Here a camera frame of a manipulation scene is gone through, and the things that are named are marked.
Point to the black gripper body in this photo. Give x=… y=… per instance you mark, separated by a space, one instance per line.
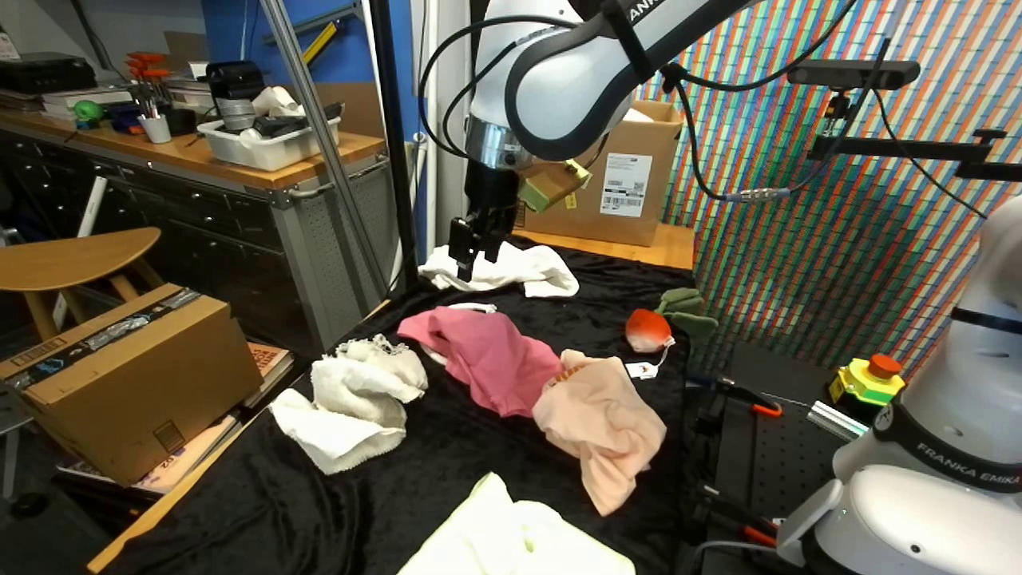
x=493 y=203

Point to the large white towel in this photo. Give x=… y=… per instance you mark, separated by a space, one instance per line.
x=532 y=273

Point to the pink cloth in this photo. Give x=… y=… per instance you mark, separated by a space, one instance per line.
x=491 y=361

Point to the red plush radish toy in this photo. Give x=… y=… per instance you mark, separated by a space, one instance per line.
x=647 y=329

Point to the small white towel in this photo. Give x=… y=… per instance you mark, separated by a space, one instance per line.
x=351 y=405

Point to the black vertical pole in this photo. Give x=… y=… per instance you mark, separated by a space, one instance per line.
x=398 y=160

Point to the cardboard box white label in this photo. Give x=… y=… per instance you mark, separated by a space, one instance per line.
x=639 y=217

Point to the wooden shelf board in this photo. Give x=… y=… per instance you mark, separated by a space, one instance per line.
x=649 y=248

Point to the grey diagonal metal pole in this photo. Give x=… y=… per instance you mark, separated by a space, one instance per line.
x=322 y=138

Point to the white paper hang tag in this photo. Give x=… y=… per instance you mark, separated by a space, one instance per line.
x=642 y=373

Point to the black tablecloth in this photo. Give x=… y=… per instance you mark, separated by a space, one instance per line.
x=469 y=459

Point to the white plastic bin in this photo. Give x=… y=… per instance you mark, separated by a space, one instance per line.
x=265 y=148

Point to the peach cloth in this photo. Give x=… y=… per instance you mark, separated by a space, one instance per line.
x=610 y=435

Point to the wooden top grey workbench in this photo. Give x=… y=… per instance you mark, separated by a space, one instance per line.
x=194 y=154

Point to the light green cloth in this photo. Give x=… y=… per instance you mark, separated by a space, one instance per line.
x=501 y=538

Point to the blue board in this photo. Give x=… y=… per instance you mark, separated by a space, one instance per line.
x=256 y=33

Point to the white cup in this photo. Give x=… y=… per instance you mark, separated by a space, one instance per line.
x=155 y=130

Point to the large brown cardboard box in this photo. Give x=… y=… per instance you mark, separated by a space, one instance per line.
x=139 y=393

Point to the orange object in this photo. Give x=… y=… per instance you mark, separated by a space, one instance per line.
x=147 y=69

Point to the silver metal cylinder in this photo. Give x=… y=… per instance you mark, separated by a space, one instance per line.
x=834 y=419

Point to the wooden stool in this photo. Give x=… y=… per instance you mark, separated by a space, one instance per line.
x=76 y=261

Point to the yellow red emergency stop button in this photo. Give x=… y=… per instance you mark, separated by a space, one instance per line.
x=867 y=381

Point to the green object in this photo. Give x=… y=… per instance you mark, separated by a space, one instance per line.
x=84 y=113

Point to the black case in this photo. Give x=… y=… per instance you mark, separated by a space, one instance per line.
x=43 y=76

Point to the yellow wrist camera mount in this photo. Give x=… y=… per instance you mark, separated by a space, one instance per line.
x=554 y=186

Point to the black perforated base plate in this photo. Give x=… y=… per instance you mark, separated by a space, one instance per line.
x=776 y=468

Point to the black stereo camera bar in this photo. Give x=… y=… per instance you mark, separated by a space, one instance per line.
x=851 y=76

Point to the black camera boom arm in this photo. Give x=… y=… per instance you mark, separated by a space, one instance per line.
x=905 y=148

